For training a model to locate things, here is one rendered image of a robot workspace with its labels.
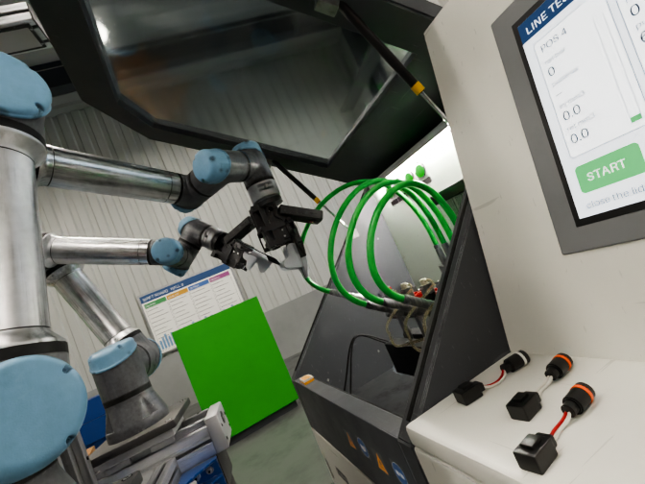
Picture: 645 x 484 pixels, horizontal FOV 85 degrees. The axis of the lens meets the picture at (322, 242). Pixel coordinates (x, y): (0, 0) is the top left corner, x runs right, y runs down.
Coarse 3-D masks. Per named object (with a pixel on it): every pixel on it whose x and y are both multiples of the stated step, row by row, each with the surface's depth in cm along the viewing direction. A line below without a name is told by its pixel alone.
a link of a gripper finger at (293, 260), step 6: (288, 246) 85; (294, 246) 86; (288, 252) 85; (294, 252) 85; (288, 258) 84; (294, 258) 85; (300, 258) 85; (306, 258) 85; (288, 264) 84; (294, 264) 85; (300, 264) 85; (306, 264) 85; (306, 270) 86; (306, 276) 86
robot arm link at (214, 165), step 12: (204, 156) 75; (216, 156) 75; (228, 156) 78; (240, 156) 81; (204, 168) 76; (216, 168) 75; (228, 168) 78; (240, 168) 81; (192, 180) 81; (204, 180) 76; (216, 180) 77; (228, 180) 80; (240, 180) 83; (204, 192) 83; (216, 192) 85
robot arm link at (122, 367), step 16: (96, 352) 93; (112, 352) 90; (128, 352) 93; (144, 352) 101; (96, 368) 89; (112, 368) 89; (128, 368) 91; (144, 368) 96; (96, 384) 90; (112, 384) 89; (128, 384) 90
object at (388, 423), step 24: (312, 384) 96; (312, 408) 98; (336, 408) 75; (360, 408) 67; (384, 408) 63; (336, 432) 83; (360, 432) 66; (384, 432) 55; (360, 456) 72; (384, 456) 59; (384, 480) 64; (408, 480) 53
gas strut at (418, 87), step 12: (348, 12) 64; (360, 24) 64; (372, 36) 65; (384, 48) 65; (396, 60) 66; (396, 72) 67; (408, 72) 66; (408, 84) 67; (420, 84) 67; (444, 120) 68
